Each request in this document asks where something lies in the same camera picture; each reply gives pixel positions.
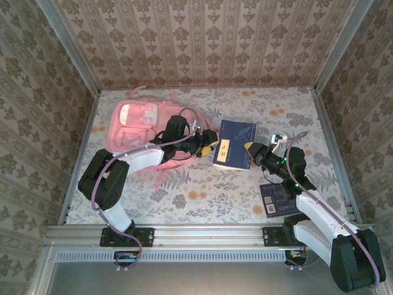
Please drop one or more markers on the dark blue book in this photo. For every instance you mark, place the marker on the dark blue book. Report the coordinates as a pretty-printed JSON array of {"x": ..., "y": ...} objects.
[{"x": 236, "y": 144}]

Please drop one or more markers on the pink student backpack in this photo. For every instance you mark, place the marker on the pink student backpack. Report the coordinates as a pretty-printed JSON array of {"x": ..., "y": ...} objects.
[{"x": 132, "y": 123}]

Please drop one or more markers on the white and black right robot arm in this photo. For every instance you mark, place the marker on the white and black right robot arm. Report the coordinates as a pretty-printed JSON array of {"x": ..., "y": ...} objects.
[{"x": 319, "y": 212}]

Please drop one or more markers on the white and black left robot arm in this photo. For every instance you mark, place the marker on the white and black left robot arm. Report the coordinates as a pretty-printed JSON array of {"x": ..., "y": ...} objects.
[{"x": 141, "y": 156}]

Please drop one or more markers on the dark blue booklet with QR codes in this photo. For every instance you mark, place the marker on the dark blue booklet with QR codes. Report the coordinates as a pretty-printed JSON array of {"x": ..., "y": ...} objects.
[{"x": 273, "y": 202}]

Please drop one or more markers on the floral patterned table cover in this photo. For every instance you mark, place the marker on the floral patterned table cover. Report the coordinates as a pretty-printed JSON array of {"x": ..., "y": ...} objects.
[{"x": 276, "y": 98}]

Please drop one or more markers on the grey metal panel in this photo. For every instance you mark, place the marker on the grey metal panel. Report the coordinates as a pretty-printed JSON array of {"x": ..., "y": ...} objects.
[{"x": 199, "y": 279}]

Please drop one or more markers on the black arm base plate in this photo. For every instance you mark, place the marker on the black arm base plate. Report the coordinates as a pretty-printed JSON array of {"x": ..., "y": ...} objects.
[
  {"x": 270, "y": 236},
  {"x": 144, "y": 237}
]

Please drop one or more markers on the long aluminium frame rail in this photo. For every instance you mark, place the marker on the long aluminium frame rail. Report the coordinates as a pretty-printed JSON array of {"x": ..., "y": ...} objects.
[{"x": 208, "y": 235}]

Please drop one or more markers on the aluminium frame post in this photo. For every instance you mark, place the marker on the aluminium frame post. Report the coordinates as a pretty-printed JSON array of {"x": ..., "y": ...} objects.
[
  {"x": 69, "y": 46},
  {"x": 339, "y": 46}
]

